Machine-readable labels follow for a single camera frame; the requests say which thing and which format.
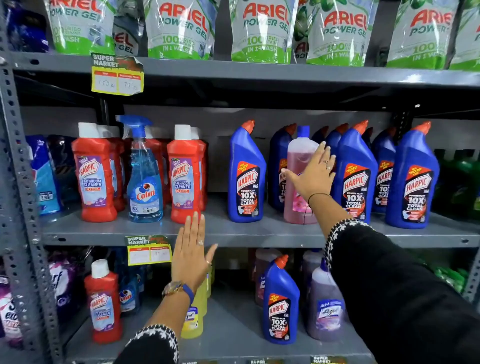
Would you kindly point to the person's right hand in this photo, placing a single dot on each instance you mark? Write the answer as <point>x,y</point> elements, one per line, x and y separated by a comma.
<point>315,176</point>

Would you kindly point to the person's left hand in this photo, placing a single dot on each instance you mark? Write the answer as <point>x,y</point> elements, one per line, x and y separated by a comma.
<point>189,258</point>

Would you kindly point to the row of blue bottles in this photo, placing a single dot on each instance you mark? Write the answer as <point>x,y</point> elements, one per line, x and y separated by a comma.
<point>245,157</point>

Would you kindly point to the grey metal shelving rack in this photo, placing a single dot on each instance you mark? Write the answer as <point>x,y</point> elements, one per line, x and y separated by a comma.
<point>262,234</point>

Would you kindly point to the red Harpic bottle shelf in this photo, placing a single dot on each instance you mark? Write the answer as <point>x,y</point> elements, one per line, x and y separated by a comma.
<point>103,285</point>

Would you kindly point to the blue Harpic bottle shelf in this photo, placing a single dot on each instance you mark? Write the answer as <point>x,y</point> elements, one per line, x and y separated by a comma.
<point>281,285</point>

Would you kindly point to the row of red bottles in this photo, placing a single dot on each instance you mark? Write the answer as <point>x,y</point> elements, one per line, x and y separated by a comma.
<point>93,150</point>

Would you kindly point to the person's left forearm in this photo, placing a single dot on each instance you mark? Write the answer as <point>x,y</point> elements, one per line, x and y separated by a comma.
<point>168,315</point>

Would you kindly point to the person's right forearm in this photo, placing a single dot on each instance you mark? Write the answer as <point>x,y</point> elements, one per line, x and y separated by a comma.
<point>326,215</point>

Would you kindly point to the yellow green price tag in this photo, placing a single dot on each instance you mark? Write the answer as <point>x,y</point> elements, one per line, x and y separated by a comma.
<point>148,253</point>
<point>116,78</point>
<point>328,360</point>
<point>262,362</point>

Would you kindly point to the row of purple detergent packets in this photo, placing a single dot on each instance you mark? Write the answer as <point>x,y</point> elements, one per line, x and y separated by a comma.
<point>62,285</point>

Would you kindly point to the row of white green pouches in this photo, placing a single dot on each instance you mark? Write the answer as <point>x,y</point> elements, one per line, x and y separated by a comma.
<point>262,33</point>

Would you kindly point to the dark blue detergent packet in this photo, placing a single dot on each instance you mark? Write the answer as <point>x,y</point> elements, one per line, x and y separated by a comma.
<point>65,165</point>
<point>26,30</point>

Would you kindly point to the light blue detergent packet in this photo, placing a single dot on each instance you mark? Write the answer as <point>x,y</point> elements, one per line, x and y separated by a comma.
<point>45,180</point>

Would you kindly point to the clear green refill pouch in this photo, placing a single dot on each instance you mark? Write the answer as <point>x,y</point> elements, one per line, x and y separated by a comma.
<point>448,275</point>

